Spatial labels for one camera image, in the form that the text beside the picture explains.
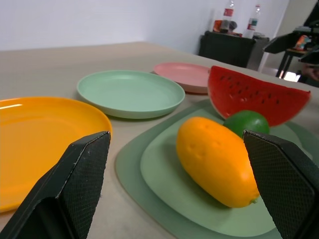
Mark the green label clear bottle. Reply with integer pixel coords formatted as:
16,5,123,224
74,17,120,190
244,4,262,39

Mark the black cabinet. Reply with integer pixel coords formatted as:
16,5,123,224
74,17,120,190
198,30,257,68

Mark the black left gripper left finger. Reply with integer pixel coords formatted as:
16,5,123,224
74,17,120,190
0,130,111,239

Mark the orange drink can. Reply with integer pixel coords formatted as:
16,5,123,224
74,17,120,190
293,34,311,51

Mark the orange packet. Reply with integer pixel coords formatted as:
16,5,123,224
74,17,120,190
213,19,224,33

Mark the grey cabinet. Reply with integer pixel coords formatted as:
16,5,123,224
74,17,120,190
246,36,270,72

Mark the green square tray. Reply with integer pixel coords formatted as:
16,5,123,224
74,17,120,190
115,99,314,239

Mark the orange round plate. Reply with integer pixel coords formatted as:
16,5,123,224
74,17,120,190
0,96,113,214

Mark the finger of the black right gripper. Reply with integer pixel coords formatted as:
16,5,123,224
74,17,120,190
263,31,301,54
298,45,319,63

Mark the black leg side table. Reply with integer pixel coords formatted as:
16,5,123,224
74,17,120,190
275,48,308,78

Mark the red watermelon slice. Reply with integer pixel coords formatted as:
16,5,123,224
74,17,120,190
207,65,312,128

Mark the green lime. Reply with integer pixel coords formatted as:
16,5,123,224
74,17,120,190
223,110,271,139

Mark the red label cola bottle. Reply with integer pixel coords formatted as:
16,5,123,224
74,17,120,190
221,0,236,33

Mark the orange mango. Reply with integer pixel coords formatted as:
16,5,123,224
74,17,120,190
175,116,261,209

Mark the pink round plate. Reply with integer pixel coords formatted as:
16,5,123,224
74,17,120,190
153,62,211,95

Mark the green round plate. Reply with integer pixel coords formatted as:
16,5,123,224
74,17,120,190
76,70,186,120

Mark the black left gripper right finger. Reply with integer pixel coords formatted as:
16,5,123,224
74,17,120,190
242,129,319,239

